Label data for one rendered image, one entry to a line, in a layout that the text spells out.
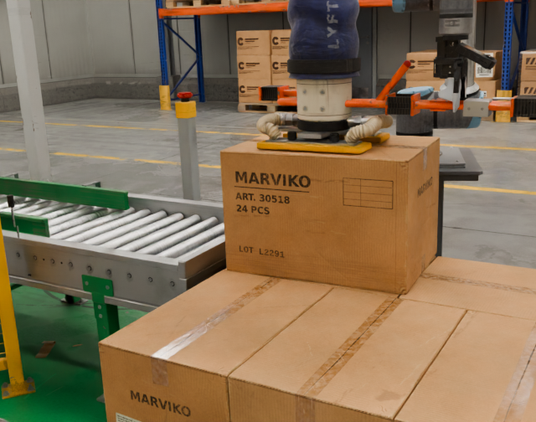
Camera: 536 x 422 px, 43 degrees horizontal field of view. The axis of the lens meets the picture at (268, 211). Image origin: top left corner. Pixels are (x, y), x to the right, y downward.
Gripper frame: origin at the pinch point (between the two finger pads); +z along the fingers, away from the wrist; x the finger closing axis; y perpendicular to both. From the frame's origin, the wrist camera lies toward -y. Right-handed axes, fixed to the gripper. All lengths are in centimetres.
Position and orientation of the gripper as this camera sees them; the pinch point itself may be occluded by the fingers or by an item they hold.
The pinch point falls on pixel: (460, 106)
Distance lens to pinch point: 205.3
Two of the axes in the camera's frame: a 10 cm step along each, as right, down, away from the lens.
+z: 0.4, 9.6, 2.7
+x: -4.7, 2.6, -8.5
